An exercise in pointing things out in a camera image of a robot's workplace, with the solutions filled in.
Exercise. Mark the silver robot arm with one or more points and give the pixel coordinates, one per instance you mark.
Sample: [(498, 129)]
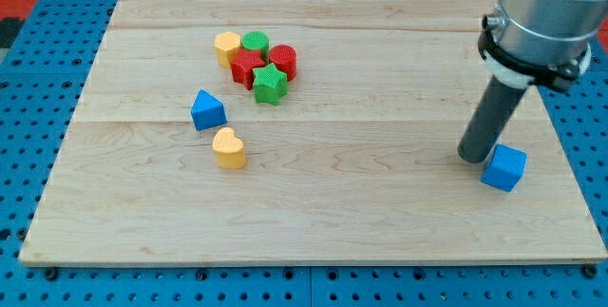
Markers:
[(540, 42)]

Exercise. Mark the green star block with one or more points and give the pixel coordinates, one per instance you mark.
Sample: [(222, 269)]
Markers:
[(270, 84)]

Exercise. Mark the red star block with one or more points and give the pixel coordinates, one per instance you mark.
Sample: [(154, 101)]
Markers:
[(242, 67)]

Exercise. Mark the light wooden board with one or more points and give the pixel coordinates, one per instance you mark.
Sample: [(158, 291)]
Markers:
[(356, 166)]

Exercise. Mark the yellow heart block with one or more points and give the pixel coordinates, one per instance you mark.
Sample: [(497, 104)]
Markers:
[(228, 149)]

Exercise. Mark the red cylinder block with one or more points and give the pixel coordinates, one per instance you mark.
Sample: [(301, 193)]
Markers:
[(285, 59)]

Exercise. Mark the blue triangle block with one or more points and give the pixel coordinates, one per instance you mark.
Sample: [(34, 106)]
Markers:
[(207, 111)]

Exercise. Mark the green cylinder block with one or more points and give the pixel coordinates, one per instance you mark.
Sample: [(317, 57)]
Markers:
[(257, 40)]

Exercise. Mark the yellow hexagon block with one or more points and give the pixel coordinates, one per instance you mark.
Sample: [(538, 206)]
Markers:
[(226, 47)]

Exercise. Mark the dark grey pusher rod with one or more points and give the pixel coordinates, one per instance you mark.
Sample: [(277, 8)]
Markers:
[(494, 110)]

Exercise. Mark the blue cube block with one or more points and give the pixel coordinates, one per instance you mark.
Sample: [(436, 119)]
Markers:
[(505, 168)]

